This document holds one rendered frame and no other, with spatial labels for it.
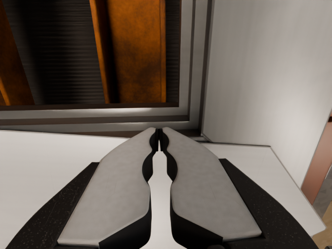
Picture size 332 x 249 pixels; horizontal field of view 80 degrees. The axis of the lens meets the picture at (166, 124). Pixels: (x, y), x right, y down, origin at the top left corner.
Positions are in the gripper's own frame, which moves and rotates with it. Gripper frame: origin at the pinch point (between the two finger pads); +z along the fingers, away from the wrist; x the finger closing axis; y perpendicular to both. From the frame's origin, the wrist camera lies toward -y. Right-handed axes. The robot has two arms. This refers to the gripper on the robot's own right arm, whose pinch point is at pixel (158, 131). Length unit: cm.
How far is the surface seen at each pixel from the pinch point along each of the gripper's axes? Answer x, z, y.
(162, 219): 0.1, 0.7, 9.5
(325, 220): 125, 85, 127
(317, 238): 127, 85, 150
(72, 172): -6.7, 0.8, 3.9
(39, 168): -9.0, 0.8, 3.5
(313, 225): 14.7, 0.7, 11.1
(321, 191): 33.5, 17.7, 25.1
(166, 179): 0.5, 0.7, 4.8
